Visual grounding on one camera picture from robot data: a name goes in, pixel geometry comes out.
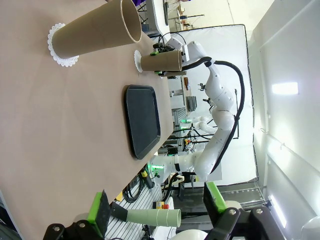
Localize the white paper doily coaster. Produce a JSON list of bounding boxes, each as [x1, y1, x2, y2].
[[133, 49, 144, 73], [47, 22, 80, 68]]

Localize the white backdrop screen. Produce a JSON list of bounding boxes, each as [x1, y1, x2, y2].
[[159, 23, 260, 188]]

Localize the black plastic serving tray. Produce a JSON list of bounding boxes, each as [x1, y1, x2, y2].
[[124, 84, 162, 161]]

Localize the yellow emergency stop box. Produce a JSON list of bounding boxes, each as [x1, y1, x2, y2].
[[155, 200, 171, 210]]

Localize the pale green cup stack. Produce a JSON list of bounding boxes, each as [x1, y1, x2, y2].
[[126, 208, 183, 228]]

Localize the black coiled cable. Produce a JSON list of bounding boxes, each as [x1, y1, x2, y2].
[[121, 174, 146, 204]]

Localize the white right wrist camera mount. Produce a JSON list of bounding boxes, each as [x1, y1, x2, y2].
[[181, 44, 191, 63]]

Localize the white side table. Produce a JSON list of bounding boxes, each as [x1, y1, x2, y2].
[[144, 0, 171, 38]]

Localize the tall tan cup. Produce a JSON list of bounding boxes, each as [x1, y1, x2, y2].
[[51, 0, 143, 60], [140, 49, 184, 73]]

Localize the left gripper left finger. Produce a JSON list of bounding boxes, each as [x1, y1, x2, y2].
[[44, 189, 113, 240]]

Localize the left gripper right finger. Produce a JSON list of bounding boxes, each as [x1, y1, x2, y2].
[[202, 181, 287, 240]]

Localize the thick black right arm hose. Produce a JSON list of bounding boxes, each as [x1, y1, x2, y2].
[[183, 56, 245, 176]]

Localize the black folded tripod bars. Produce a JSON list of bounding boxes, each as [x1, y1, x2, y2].
[[163, 0, 169, 26]]

